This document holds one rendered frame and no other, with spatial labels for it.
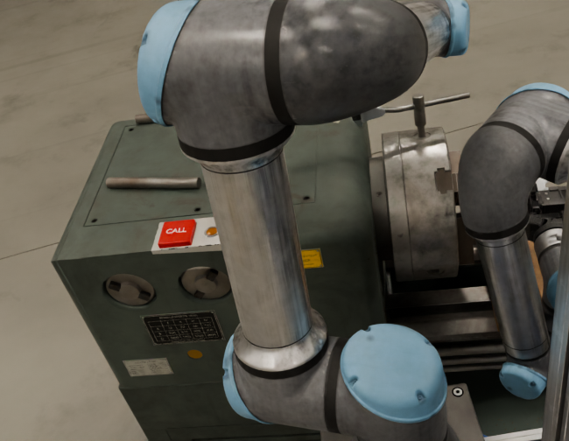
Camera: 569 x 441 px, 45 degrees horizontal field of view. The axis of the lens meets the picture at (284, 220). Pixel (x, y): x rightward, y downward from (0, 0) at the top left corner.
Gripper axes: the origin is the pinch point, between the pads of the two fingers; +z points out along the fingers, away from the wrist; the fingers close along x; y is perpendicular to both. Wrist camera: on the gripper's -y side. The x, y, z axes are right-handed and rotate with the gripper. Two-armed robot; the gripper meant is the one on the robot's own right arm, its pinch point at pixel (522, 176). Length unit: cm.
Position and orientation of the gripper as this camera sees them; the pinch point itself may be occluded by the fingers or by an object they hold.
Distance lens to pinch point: 151.6
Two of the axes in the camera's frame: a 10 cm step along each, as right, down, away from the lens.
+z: 0.7, -6.6, 7.5
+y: 9.8, -0.9, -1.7
